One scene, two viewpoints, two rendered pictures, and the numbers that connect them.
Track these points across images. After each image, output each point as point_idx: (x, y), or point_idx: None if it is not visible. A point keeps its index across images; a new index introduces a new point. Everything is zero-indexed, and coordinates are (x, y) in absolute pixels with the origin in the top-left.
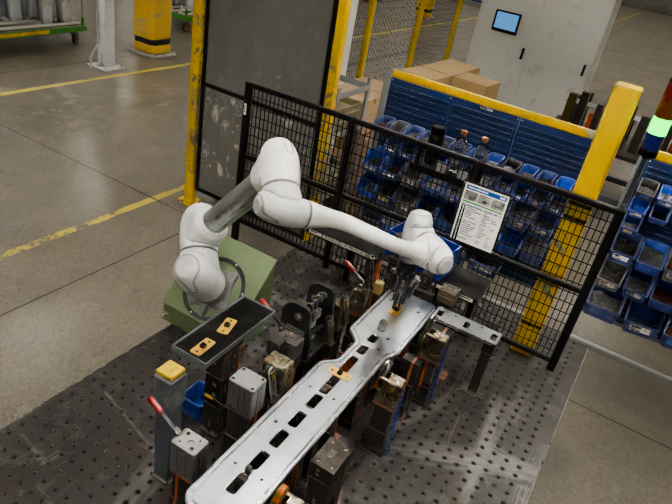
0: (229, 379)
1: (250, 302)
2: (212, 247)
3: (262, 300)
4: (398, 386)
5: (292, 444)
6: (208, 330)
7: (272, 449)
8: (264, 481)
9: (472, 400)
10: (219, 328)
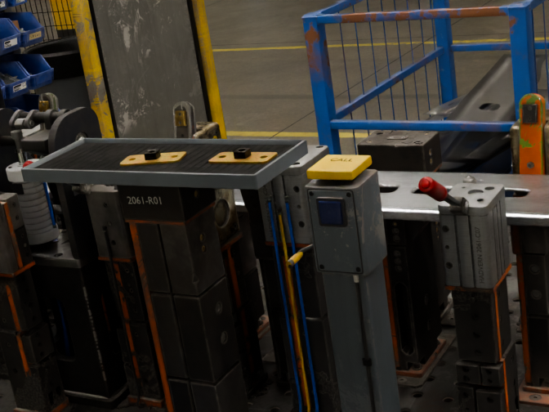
0: (301, 167)
1: (48, 163)
2: None
3: (33, 162)
4: (216, 123)
5: (381, 178)
6: (176, 168)
7: (404, 187)
8: (481, 178)
9: None
10: (167, 160)
